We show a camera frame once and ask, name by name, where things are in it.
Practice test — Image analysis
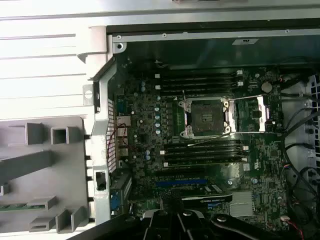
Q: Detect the black and silver PC case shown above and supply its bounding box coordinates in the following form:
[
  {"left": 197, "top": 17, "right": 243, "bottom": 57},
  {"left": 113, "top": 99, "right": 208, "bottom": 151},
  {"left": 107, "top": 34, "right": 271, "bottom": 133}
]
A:
[{"left": 82, "top": 23, "right": 320, "bottom": 240}]

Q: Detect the grey parts rack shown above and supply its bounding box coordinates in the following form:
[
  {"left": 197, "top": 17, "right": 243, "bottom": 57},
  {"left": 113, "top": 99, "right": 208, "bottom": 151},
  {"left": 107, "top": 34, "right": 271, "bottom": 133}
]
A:
[{"left": 0, "top": 116, "right": 89, "bottom": 234}]

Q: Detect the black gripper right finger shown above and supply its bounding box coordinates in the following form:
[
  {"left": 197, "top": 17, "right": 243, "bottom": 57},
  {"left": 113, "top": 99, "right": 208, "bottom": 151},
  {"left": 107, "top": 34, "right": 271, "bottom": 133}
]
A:
[{"left": 176, "top": 210, "right": 280, "bottom": 240}]

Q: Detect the silver drive cage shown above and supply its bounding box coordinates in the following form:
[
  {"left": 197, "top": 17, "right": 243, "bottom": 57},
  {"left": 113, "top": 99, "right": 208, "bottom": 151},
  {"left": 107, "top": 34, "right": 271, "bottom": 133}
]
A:
[{"left": 281, "top": 74, "right": 320, "bottom": 163}]

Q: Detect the black graphics card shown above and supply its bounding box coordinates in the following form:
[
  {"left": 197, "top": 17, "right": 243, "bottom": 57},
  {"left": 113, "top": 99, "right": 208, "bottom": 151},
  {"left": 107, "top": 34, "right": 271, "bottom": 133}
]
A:
[{"left": 158, "top": 184, "right": 235, "bottom": 210}]

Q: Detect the black looped cable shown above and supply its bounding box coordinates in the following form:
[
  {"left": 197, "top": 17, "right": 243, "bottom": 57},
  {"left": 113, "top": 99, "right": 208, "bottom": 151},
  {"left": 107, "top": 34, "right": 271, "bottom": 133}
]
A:
[{"left": 281, "top": 98, "right": 316, "bottom": 141}]

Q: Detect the metal socket cover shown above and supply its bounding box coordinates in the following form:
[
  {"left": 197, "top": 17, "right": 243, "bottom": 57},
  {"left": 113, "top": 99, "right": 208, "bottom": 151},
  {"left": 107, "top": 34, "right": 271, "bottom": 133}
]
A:
[{"left": 228, "top": 95, "right": 266, "bottom": 134}]

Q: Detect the round coin battery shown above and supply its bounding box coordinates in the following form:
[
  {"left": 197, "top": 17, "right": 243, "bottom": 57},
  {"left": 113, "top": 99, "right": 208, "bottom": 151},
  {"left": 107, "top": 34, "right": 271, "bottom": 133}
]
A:
[{"left": 260, "top": 81, "right": 273, "bottom": 93}]

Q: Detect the CPU socket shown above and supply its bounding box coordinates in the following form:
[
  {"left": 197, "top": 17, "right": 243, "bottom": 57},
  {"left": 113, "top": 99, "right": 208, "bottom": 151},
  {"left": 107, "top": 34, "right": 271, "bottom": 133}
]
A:
[{"left": 178, "top": 96, "right": 236, "bottom": 140}]

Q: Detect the silver chipset heatsink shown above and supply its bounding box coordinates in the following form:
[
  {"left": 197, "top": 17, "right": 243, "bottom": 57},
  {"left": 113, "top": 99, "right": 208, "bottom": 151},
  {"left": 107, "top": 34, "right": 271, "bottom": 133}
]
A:
[{"left": 229, "top": 191, "right": 255, "bottom": 218}]

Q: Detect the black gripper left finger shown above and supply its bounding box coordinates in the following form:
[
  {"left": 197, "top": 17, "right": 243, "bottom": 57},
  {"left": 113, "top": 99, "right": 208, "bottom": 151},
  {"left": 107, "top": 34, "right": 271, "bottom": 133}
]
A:
[{"left": 71, "top": 209, "right": 177, "bottom": 240}]

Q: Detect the blue expansion slot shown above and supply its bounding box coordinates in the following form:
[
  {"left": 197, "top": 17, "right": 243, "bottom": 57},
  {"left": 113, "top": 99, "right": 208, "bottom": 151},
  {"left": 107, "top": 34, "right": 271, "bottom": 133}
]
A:
[{"left": 155, "top": 178, "right": 209, "bottom": 189}]

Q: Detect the green RAM stick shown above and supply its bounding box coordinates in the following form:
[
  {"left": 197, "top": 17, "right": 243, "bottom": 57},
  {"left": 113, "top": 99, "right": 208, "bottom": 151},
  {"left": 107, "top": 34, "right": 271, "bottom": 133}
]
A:
[{"left": 0, "top": 203, "right": 29, "bottom": 211}]

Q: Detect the green motherboard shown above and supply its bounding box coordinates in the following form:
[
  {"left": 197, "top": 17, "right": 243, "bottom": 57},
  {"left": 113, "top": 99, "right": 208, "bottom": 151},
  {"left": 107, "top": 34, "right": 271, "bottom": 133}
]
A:
[{"left": 113, "top": 56, "right": 305, "bottom": 235}]

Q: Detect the blue VGA port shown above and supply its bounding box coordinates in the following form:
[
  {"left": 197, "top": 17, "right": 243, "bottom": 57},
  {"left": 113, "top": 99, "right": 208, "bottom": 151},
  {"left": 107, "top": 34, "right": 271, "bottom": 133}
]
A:
[{"left": 110, "top": 191, "right": 122, "bottom": 216}]

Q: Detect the black RAM slot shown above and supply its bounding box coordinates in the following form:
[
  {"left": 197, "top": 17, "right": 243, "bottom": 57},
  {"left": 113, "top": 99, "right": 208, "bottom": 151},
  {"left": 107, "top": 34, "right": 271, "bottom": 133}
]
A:
[
  {"left": 154, "top": 76, "right": 245, "bottom": 84},
  {"left": 162, "top": 159, "right": 248, "bottom": 168},
  {"left": 159, "top": 146, "right": 249, "bottom": 155},
  {"left": 154, "top": 82, "right": 245, "bottom": 90},
  {"left": 161, "top": 152, "right": 248, "bottom": 161},
  {"left": 154, "top": 89, "right": 245, "bottom": 96},
  {"left": 162, "top": 141, "right": 250, "bottom": 148},
  {"left": 154, "top": 70, "right": 245, "bottom": 78}
]

